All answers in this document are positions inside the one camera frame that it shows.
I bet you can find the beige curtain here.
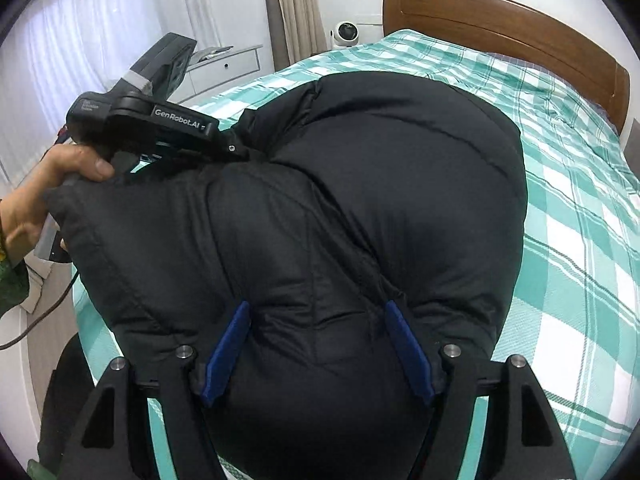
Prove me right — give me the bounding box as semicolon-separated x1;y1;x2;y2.
262;0;326;68

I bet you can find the person's left forearm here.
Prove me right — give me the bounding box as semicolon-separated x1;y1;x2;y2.
0;200;32;317

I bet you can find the black puffer jacket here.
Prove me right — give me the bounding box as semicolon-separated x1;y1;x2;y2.
47;72;528;480

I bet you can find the white drawer cabinet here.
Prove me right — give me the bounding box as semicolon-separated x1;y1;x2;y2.
175;44;263;101

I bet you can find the small white round fan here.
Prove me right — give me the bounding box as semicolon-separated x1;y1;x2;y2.
329;21;357;50

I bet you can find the green plaid bed sheet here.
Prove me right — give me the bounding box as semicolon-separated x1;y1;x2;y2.
72;29;640;480

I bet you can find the white sheer curtain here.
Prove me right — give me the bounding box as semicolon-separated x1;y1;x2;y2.
0;0;201;181

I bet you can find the person's left hand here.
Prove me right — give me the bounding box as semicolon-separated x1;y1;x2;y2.
2;144;115;261

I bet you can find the brown wooden headboard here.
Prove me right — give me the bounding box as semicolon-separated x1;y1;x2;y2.
382;0;631;133

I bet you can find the black cable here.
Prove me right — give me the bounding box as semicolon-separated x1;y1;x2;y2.
0;265;79;351

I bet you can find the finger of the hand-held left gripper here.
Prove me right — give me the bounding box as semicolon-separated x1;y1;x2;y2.
200;131;249;163

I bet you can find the magazine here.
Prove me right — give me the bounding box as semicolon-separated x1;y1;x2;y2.
197;46;234;64

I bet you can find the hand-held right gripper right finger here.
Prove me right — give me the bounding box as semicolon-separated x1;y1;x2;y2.
384;300;578;480

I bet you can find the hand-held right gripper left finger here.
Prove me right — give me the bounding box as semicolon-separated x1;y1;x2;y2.
60;301;252;480

